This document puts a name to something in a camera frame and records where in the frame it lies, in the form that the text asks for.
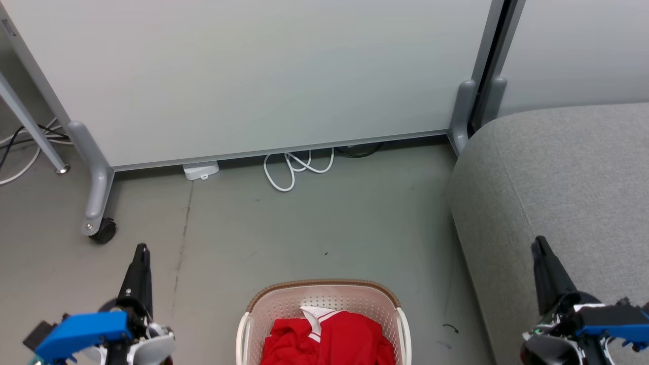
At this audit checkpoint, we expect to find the grey metal table leg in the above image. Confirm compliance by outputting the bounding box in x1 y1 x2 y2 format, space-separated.
0 71 70 175

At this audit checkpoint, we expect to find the looped white cable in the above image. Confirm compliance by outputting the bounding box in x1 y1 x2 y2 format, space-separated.
263 147 336 193

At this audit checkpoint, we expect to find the grey partition foot upright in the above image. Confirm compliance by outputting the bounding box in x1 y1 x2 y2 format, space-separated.
448 80 478 156
481 76 508 127

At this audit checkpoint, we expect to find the grey fabric sofa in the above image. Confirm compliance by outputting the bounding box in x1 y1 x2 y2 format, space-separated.
449 102 649 365

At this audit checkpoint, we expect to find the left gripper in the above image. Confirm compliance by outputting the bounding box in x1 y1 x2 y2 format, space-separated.
99 243 176 365

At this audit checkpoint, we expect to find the white power adapter box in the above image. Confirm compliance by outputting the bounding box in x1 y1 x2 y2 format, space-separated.
183 161 220 181

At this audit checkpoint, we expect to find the black caster wheel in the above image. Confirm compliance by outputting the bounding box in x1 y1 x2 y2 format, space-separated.
90 217 117 244

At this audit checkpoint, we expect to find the red shirt with white sleeves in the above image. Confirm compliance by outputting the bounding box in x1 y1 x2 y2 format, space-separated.
299 305 396 365

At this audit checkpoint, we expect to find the thin black floor cable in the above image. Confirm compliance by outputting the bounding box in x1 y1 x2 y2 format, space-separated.
0 125 70 171

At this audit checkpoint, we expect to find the white perforated laundry basket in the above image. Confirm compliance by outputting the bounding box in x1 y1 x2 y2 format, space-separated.
236 278 412 365

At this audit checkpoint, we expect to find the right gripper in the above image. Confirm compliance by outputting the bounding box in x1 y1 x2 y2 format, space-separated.
521 235 615 365

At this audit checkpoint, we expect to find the thin white floor cable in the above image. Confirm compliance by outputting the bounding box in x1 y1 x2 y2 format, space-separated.
0 118 74 186

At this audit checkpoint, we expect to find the black cable under partition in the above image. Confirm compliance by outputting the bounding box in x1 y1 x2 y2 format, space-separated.
336 142 384 158

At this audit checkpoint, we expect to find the large white partition panel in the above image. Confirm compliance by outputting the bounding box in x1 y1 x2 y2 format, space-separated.
0 0 493 172

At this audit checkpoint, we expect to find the narrow white partition panel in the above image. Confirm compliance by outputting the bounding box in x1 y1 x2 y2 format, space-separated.
494 0 649 118

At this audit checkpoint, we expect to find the grey partition foot with caster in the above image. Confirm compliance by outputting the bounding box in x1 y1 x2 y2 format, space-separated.
66 121 115 237

